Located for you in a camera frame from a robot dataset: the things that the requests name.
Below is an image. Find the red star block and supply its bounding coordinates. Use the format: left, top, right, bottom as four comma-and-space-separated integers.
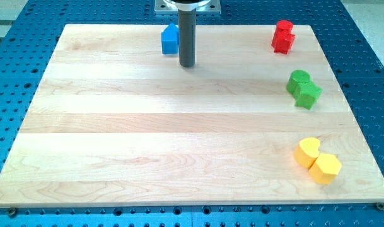
272, 31, 295, 54

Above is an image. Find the green star block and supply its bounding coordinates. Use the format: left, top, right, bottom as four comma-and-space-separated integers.
293, 81, 322, 110

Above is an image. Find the light wooden board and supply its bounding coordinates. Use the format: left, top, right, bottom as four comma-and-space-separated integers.
0, 24, 384, 208

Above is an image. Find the blue house-shaped block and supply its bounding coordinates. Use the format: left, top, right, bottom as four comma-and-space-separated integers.
161, 23, 179, 55

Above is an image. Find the green cylinder block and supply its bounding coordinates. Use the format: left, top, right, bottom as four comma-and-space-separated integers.
286, 69, 310, 94

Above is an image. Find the yellow heart block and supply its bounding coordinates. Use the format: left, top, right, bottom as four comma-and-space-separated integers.
293, 137, 320, 168

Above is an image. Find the red cylinder block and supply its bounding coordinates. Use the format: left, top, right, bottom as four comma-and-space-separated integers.
271, 20, 293, 47

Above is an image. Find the yellow hexagon block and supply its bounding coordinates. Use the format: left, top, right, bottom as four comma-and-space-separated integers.
308, 153, 342, 185

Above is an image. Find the left board clamp screw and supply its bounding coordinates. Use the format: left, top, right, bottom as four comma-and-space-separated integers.
6, 207, 18, 218

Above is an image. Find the board clamp screw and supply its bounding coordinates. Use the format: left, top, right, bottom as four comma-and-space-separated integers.
6, 207, 18, 218
375, 202, 384, 211

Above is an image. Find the right board clamp screw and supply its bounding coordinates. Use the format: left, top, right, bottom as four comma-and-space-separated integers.
375, 202, 384, 211

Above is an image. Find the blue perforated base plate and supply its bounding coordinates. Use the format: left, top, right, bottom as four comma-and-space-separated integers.
0, 1, 384, 226

